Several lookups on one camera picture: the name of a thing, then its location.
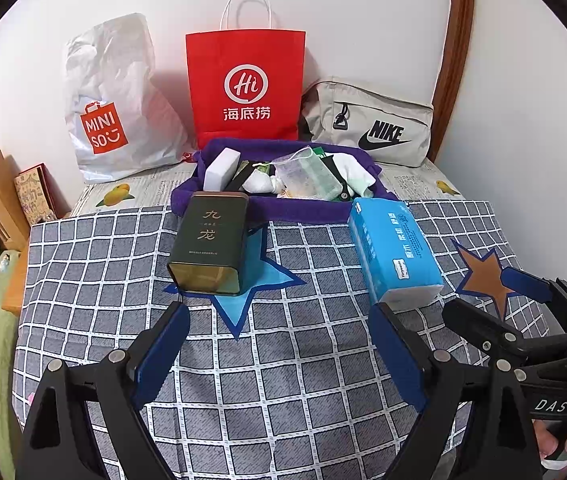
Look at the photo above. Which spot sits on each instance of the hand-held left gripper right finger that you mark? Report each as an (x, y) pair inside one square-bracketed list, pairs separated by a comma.
[(396, 355)]

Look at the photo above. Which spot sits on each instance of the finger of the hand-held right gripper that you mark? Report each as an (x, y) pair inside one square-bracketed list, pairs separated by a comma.
[(473, 322), (526, 285)]

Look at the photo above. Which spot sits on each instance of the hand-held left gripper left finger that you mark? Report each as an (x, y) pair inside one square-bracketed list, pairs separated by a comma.
[(161, 355)]

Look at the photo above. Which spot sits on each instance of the purple cloth storage box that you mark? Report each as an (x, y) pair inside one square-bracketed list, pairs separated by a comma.
[(293, 210)]

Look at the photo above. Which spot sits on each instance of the white sponge block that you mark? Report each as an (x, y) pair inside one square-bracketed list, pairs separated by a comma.
[(221, 170)]

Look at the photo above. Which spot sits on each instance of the translucent green bag roll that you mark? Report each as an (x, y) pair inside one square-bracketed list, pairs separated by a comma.
[(308, 175)]

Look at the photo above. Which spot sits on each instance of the blue tissue pack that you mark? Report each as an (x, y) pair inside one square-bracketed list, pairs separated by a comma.
[(393, 255)]

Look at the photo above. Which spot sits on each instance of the grey checkered tablecloth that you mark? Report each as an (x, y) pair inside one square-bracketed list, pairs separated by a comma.
[(103, 270)]

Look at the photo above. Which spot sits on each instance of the dark green tea tin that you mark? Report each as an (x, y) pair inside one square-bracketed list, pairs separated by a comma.
[(213, 240)]

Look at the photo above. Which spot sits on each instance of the wooden nightstand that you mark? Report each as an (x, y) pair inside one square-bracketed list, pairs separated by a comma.
[(15, 285)]

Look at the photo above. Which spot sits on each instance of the fruit-print newspaper cloth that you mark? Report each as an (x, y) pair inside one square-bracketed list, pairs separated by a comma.
[(148, 190)]

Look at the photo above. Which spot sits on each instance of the patterned box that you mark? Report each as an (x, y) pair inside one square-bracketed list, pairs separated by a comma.
[(33, 195)]

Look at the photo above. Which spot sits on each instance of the grey sling bag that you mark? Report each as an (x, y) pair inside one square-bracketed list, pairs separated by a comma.
[(373, 115)]

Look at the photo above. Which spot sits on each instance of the white plastic shopping bag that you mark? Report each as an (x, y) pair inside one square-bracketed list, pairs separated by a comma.
[(113, 95)]

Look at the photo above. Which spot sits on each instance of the red paper bag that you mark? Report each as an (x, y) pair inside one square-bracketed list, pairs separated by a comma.
[(246, 70)]

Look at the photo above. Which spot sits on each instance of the brown wooden door frame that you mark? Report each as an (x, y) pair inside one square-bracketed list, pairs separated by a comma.
[(458, 50)]

